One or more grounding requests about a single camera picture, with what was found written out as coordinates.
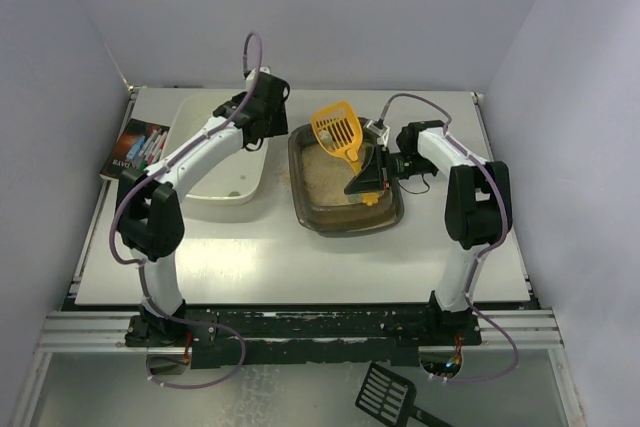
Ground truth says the brown litter box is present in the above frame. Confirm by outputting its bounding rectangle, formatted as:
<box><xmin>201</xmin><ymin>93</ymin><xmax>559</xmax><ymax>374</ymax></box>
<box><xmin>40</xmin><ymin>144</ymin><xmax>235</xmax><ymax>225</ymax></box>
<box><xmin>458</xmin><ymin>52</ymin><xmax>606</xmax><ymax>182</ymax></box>
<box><xmin>288</xmin><ymin>125</ymin><xmax>404</xmax><ymax>237</ymax></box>

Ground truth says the green clump two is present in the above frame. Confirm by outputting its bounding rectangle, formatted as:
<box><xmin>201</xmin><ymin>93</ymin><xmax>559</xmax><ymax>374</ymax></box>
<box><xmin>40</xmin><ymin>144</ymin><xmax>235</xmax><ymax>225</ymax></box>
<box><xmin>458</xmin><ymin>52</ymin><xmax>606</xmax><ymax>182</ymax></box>
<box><xmin>319</xmin><ymin>130</ymin><xmax>333</xmax><ymax>146</ymax></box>

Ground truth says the yellow litter scoop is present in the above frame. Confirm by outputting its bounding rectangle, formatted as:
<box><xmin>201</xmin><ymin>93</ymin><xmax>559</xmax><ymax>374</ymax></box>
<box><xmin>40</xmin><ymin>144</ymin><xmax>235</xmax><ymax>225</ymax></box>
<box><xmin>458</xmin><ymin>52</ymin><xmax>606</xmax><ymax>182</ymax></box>
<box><xmin>308</xmin><ymin>101</ymin><xmax>380</xmax><ymax>207</ymax></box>

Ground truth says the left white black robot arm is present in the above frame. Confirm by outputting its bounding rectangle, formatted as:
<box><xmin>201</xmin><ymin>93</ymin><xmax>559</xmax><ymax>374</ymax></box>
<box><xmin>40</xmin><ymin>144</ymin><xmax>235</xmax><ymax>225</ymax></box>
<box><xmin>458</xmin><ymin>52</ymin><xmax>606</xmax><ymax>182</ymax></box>
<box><xmin>108</xmin><ymin>70</ymin><xmax>291</xmax><ymax>338</ymax></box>

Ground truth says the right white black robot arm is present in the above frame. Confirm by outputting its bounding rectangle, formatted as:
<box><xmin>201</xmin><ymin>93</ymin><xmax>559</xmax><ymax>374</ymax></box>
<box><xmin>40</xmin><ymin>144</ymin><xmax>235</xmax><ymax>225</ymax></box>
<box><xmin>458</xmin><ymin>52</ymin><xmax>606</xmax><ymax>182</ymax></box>
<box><xmin>344</xmin><ymin>120</ymin><xmax>513</xmax><ymax>338</ymax></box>

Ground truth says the white plastic tub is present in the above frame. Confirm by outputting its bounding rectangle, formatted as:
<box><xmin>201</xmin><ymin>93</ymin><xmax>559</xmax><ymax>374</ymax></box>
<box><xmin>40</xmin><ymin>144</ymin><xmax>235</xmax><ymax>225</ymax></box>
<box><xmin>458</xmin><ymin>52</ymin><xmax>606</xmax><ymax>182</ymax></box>
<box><xmin>169</xmin><ymin>94</ymin><xmax>274</xmax><ymax>206</ymax></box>

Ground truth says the pack of markers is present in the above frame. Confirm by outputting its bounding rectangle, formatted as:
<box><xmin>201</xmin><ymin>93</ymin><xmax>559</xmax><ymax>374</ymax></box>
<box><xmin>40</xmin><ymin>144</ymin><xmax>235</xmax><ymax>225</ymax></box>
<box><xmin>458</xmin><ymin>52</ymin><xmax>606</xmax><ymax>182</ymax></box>
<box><xmin>124</xmin><ymin>127</ymin><xmax>169</xmax><ymax>168</ymax></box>

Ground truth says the dark book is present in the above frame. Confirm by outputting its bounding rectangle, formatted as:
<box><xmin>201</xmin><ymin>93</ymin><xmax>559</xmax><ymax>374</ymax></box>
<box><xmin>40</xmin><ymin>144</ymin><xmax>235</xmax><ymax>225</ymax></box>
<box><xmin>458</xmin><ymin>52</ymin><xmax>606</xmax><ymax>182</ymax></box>
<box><xmin>100</xmin><ymin>118</ymin><xmax>170</xmax><ymax>180</ymax></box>

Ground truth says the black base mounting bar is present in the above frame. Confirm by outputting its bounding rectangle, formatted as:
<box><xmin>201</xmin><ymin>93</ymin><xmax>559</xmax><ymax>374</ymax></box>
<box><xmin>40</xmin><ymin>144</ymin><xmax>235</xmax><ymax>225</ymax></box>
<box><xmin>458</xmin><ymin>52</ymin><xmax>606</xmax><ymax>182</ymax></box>
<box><xmin>125</xmin><ymin>303</ymin><xmax>481</xmax><ymax>369</ymax></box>

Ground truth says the black slotted spatula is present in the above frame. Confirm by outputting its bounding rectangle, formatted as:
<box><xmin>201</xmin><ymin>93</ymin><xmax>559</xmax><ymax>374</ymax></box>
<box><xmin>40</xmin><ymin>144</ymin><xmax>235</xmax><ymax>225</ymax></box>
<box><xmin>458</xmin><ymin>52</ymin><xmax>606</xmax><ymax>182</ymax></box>
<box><xmin>354</xmin><ymin>362</ymin><xmax>451</xmax><ymax>427</ymax></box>

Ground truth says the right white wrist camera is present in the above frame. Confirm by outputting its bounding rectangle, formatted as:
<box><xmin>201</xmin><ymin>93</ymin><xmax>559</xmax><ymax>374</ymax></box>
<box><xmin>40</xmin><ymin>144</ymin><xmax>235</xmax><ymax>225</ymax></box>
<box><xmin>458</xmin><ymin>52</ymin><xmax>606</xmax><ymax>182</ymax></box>
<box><xmin>364</xmin><ymin>119</ymin><xmax>390</xmax><ymax>146</ymax></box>

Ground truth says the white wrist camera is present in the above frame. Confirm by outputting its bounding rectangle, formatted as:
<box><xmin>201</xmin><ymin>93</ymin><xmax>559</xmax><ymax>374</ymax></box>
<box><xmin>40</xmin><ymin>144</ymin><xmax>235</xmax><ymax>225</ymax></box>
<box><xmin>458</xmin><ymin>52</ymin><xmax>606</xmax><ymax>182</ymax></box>
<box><xmin>245</xmin><ymin>66</ymin><xmax>271</xmax><ymax>85</ymax></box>
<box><xmin>364</xmin><ymin>119</ymin><xmax>390</xmax><ymax>146</ymax></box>

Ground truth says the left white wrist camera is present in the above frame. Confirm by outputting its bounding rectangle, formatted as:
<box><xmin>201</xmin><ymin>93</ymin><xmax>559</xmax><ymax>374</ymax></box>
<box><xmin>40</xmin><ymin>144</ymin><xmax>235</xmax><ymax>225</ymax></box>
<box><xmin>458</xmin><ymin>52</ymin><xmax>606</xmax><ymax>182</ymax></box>
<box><xmin>245</xmin><ymin>66</ymin><xmax>271</xmax><ymax>85</ymax></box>

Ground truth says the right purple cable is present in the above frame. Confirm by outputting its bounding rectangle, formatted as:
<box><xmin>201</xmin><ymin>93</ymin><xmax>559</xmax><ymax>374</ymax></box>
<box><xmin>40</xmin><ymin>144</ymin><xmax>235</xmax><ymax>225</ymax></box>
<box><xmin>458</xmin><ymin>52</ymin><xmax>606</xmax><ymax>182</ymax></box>
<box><xmin>377</xmin><ymin>92</ymin><xmax>519</xmax><ymax>384</ymax></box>

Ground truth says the purple cable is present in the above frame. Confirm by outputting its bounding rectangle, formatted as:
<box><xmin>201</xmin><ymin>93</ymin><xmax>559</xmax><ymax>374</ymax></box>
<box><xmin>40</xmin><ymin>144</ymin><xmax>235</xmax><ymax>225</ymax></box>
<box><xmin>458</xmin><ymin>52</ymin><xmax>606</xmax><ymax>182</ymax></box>
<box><xmin>108</xmin><ymin>32</ymin><xmax>247</xmax><ymax>389</ymax></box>
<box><xmin>377</xmin><ymin>92</ymin><xmax>519</xmax><ymax>384</ymax></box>

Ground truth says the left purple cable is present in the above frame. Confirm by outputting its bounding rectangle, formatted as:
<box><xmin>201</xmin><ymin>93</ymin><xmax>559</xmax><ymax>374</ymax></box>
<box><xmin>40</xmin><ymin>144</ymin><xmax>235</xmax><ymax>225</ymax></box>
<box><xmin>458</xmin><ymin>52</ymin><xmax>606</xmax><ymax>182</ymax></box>
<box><xmin>108</xmin><ymin>32</ymin><xmax>247</xmax><ymax>389</ymax></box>

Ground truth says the aluminium rail frame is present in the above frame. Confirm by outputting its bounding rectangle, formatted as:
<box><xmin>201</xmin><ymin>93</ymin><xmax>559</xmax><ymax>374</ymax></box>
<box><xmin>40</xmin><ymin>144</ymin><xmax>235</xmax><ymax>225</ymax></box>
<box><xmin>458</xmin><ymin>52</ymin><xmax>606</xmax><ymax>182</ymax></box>
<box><xmin>37</xmin><ymin>310</ymin><xmax>564</xmax><ymax>352</ymax></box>

